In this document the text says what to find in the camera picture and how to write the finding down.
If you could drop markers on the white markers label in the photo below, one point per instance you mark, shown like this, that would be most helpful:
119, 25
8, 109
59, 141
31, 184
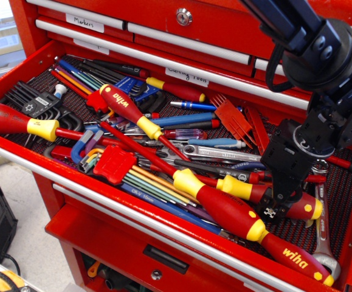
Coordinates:
84, 22

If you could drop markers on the light blue handled tool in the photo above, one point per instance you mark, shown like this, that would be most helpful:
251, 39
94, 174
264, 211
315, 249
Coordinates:
218, 143

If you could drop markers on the silver adjustable wrench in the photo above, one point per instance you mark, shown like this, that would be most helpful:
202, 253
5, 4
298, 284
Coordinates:
202, 153

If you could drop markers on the black red drawer liner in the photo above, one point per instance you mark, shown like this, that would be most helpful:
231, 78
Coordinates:
75, 115

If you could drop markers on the black red screwdriver back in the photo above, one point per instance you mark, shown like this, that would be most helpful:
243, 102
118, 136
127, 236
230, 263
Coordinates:
124, 68

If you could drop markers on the red plastic comb holder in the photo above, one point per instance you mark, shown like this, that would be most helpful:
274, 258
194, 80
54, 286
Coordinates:
233, 120

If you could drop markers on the blue hex key holder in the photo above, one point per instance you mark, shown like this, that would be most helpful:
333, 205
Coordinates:
137, 89

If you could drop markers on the red tool cabinet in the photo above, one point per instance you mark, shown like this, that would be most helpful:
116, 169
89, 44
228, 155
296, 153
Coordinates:
223, 44

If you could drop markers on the black torx key holder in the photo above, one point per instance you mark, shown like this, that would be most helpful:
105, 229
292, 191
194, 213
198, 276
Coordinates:
39, 105

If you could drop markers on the red hex key holder back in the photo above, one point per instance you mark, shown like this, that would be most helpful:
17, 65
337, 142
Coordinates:
96, 102

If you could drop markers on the red yellow screwdriver back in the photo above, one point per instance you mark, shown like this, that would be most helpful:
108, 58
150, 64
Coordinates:
182, 91

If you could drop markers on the white cutting tools label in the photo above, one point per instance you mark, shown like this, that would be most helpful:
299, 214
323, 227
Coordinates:
187, 77

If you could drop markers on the red yellow wiha screwdriver centre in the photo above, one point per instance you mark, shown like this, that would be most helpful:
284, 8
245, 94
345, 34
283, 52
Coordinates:
121, 103

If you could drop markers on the silver combination wrench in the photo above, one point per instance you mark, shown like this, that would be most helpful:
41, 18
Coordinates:
323, 253

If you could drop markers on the red hex key holder front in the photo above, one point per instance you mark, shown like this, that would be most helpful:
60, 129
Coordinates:
114, 164

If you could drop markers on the clear red handle screwdriver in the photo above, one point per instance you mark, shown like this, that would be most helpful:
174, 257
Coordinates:
177, 134

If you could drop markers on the small red black screwdriver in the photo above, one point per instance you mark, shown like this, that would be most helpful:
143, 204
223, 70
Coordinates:
343, 163

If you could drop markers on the silver cabinet lock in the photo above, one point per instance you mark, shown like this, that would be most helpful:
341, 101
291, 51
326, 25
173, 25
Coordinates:
184, 17

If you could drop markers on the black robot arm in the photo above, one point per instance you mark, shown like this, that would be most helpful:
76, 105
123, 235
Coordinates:
313, 54

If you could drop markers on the blue handled screwdriver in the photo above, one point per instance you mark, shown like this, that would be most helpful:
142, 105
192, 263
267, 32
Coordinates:
177, 120

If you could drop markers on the large red yellow wiha screwdriver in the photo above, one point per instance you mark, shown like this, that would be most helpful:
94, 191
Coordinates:
235, 216

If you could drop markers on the red hex key holder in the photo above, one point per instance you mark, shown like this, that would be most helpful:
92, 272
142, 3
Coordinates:
96, 102
114, 164

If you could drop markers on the open red drawer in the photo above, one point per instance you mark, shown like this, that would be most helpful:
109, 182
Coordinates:
145, 243

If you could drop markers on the red plastic strip holder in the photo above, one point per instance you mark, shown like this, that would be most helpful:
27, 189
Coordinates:
258, 129

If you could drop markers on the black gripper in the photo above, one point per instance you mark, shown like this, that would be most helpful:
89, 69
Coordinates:
289, 158

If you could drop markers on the blue hex key 10mm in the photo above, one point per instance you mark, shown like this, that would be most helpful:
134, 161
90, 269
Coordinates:
86, 160

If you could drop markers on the black red precision screwdriver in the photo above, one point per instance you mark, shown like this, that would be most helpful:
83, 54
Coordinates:
205, 125

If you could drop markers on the blue metal precision screwdriver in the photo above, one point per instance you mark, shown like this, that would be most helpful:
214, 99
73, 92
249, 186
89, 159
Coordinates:
193, 106

